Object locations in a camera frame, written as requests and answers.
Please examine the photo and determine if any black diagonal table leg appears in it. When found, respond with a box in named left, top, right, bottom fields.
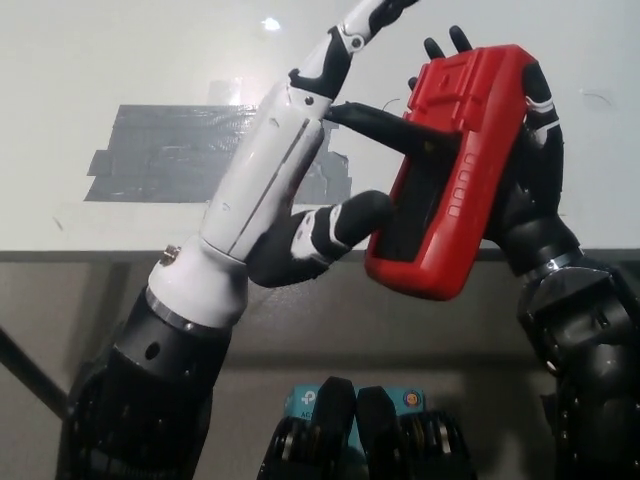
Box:
left=0, top=325, right=69, bottom=416

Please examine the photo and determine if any red digital multimeter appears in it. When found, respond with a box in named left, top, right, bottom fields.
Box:
left=322, top=43, right=545, bottom=302

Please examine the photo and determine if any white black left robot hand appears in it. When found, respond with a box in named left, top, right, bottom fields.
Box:
left=148, top=0, right=395, bottom=327

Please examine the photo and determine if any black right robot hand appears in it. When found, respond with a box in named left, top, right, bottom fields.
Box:
left=407, top=25, right=585, bottom=277

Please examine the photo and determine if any grey duct tape patch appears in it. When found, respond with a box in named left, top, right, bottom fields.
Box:
left=84, top=103, right=352, bottom=204

